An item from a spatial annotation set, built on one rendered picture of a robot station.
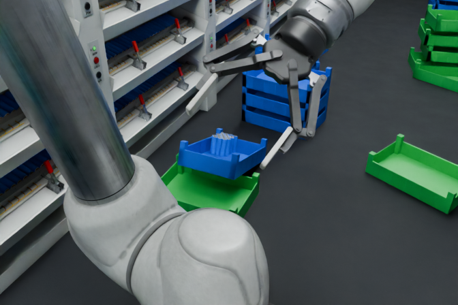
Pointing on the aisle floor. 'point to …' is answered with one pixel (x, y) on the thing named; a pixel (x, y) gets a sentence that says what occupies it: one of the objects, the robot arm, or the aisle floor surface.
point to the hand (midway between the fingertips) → (229, 133)
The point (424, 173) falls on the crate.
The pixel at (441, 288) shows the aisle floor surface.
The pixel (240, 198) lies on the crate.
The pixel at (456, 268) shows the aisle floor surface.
